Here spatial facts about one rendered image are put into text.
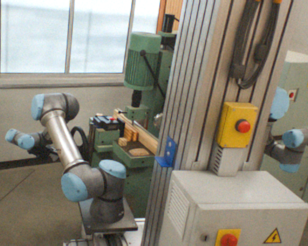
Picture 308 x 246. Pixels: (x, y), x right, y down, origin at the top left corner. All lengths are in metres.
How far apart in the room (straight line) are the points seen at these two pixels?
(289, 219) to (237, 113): 0.33
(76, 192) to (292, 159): 0.94
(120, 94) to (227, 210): 2.82
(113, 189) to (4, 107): 2.00
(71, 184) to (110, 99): 2.34
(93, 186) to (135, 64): 0.86
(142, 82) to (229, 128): 1.04
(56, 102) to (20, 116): 1.77
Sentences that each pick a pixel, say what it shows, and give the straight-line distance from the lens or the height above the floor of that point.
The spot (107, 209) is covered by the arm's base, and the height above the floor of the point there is 0.87.
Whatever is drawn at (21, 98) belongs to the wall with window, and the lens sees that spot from 3.42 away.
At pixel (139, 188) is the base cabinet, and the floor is 0.64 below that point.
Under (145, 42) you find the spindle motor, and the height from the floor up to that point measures 1.47.
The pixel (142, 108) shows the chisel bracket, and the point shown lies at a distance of 2.28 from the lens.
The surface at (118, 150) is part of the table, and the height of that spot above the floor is 0.87.
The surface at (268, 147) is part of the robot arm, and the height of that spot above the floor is 1.13.
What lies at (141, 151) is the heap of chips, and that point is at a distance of 2.07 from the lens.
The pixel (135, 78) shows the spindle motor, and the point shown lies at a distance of 2.14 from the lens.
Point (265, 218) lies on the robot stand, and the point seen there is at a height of 1.20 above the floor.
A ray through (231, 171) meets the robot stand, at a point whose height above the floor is 1.25.
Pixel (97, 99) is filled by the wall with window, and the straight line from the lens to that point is 3.70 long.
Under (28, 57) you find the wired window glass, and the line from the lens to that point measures 3.42.
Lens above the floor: 1.77
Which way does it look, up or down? 19 degrees down
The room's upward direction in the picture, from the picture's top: 8 degrees clockwise
